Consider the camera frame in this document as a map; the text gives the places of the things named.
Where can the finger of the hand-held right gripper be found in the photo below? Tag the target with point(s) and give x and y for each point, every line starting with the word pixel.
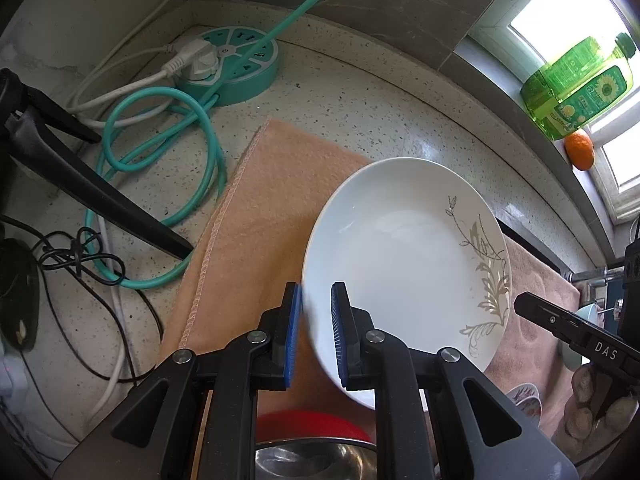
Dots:
pixel 545 315

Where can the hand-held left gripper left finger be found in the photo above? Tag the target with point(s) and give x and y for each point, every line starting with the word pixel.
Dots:
pixel 292 335

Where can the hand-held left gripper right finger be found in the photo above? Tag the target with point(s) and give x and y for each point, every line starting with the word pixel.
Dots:
pixel 340 335

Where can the small patterned bowl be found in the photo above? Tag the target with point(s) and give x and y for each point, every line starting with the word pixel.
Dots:
pixel 525 402

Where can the white plate with leaf print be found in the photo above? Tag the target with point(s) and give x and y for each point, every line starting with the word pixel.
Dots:
pixel 400 260

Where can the red and steel bowl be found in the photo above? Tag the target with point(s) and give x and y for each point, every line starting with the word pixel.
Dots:
pixel 310 460

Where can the person's right hand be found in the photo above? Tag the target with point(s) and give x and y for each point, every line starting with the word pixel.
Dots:
pixel 582 385

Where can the chrome faucet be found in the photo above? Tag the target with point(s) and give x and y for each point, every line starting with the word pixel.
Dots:
pixel 595 275

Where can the peach towel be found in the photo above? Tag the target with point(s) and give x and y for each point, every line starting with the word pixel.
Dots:
pixel 260 210

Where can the orange tangerine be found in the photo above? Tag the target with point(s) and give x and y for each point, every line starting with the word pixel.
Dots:
pixel 580 152

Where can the green dish soap bottle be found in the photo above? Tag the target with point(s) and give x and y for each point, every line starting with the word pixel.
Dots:
pixel 575 95

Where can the black tripod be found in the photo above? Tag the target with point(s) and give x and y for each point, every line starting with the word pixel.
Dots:
pixel 100 195

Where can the teal round power strip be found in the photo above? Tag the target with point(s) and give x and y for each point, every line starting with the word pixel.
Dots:
pixel 250 75

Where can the black round stand base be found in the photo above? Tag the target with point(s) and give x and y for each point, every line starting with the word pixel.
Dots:
pixel 15 300

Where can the white plug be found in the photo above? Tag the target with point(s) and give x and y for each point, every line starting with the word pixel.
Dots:
pixel 200 60

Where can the white window frame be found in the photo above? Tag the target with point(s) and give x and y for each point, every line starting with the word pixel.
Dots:
pixel 487 30

